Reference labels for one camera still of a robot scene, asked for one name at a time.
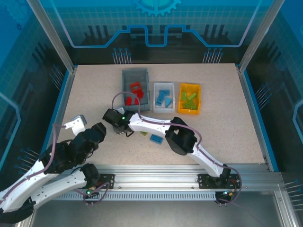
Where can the red lego window frame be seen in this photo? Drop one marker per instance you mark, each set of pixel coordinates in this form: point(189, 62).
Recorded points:
point(136, 87)

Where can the gray plastic bin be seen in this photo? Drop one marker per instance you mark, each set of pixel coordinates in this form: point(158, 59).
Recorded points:
point(135, 75)

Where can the blue lego slope brick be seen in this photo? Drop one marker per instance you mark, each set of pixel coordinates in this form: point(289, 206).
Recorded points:
point(168, 102)

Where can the white plastic bin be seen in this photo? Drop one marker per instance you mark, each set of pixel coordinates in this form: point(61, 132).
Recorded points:
point(174, 94)

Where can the green lego plate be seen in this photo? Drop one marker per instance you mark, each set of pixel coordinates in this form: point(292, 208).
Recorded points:
point(189, 105)

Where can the yellow plastic bin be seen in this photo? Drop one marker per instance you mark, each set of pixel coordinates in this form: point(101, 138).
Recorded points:
point(189, 88)

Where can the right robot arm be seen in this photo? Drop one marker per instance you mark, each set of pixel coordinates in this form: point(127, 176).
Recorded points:
point(151, 124)

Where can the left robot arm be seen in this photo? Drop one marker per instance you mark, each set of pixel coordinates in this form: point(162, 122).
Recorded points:
point(47, 186)

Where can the small green lego brick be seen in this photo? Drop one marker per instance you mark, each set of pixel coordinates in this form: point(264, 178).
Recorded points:
point(143, 133)

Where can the small LED connector board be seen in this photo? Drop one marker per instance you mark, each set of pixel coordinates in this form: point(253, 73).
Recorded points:
point(91, 192)
point(228, 193)

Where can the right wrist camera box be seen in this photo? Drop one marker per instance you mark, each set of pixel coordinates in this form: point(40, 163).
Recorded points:
point(120, 110)

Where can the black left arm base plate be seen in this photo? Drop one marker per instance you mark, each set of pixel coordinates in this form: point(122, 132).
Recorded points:
point(106, 178)

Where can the aluminium front rail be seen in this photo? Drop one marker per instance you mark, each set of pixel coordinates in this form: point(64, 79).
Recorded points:
point(154, 177)

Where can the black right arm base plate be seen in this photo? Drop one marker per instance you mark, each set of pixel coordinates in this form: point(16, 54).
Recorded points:
point(206, 180)

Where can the aluminium frame post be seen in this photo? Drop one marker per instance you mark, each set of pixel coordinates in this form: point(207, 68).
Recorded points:
point(260, 35)
point(55, 40)

